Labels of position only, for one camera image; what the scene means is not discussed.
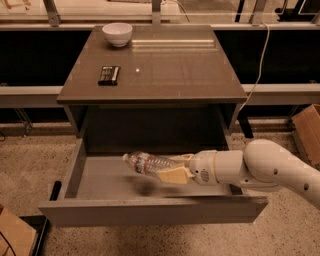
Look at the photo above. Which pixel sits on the open grey top drawer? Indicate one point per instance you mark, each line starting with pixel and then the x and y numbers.
pixel 101 190

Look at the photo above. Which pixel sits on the grey cabinet with glossy top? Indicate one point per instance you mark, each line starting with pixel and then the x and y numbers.
pixel 177 93

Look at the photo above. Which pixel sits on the cardboard box right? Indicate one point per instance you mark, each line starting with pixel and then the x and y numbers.
pixel 307 125

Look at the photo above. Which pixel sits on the cardboard box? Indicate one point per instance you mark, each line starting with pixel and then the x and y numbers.
pixel 16 236
pixel 307 125

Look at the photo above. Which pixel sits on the black cabinet foot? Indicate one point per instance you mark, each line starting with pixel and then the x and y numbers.
pixel 55 191

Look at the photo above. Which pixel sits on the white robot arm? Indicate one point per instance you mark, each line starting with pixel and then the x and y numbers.
pixel 263 166

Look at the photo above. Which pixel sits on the white ceramic bowl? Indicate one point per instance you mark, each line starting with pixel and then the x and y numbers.
pixel 118 34

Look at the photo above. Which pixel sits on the clear plastic water bottle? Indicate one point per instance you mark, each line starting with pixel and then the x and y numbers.
pixel 147 164

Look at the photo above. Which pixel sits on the black chocolate bar pack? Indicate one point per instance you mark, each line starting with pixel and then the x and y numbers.
pixel 109 76

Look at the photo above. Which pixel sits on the cardboard box lower left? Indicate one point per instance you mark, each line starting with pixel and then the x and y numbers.
pixel 16 236

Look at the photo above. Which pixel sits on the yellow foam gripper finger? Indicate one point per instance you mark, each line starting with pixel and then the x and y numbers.
pixel 175 175
pixel 184 158

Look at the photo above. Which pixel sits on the black tray on floor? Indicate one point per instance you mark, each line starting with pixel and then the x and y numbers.
pixel 42 225

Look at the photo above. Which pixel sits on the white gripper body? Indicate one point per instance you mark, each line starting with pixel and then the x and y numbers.
pixel 202 166

